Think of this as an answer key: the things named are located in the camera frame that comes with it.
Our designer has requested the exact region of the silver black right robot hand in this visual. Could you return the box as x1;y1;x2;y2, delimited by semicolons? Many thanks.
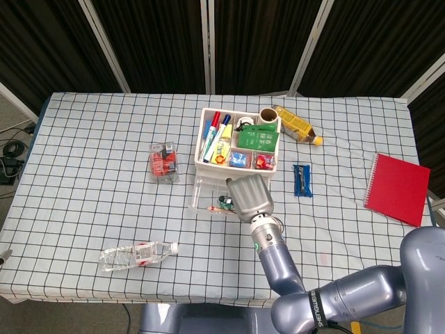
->
225;175;275;223

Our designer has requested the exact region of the green toy tank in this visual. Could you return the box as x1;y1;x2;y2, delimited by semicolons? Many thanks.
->
218;195;236;212

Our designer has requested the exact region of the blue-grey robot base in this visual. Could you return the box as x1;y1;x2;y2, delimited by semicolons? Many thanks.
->
138;302;279;334

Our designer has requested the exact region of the white drawer organizer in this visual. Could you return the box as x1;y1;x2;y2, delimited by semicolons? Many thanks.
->
193;106;282;182

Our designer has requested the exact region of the red packaged item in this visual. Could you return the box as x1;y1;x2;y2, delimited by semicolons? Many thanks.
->
148;141;181;184

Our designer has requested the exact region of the wooden pen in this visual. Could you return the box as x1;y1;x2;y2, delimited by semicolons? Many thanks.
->
205;205;239;215

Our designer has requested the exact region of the red small packet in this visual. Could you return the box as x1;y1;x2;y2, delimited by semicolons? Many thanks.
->
255;152;276;170

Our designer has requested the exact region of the blue small packet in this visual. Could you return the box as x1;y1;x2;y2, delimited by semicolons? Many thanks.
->
229;151;250;167

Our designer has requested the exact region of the yellow cartoon snack packet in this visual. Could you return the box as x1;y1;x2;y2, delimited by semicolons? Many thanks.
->
212;125;233;165

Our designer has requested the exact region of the blue snack packet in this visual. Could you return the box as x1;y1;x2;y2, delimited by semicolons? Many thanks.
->
293;163;314;198

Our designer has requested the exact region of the green tea packet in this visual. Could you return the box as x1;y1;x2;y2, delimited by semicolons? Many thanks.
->
237;122;281;152

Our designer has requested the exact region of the blue cap whiteboard marker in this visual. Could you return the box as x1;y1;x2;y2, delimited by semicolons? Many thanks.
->
204;113;232;164

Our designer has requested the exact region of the red cap whiteboard marker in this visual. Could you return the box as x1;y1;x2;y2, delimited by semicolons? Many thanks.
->
202;111;222;161

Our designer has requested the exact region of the white black small clip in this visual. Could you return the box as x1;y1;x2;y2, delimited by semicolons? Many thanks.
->
234;116;254;132

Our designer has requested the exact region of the black floor power adapter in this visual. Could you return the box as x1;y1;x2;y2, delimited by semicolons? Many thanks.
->
0;157;24;185

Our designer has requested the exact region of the brown cardboard tape roll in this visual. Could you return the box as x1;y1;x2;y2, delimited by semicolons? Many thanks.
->
259;106;278;125

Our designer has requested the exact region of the yellow label tea bottle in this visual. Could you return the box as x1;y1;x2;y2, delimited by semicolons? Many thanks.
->
270;104;324;147

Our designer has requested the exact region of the blue checked tablecloth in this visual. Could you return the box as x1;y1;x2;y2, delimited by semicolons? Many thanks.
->
0;91;445;307

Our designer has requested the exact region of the clear plastic water bottle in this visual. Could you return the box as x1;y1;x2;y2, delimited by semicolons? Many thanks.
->
99;241;180;273

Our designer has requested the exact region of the red spiral notebook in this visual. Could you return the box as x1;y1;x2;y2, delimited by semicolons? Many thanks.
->
363;152;432;228

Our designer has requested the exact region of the black folding screen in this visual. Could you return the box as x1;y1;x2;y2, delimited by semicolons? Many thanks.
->
0;0;445;116

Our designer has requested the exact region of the black coiled floor cable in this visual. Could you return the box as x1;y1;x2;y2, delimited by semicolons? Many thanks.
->
0;127;35;159

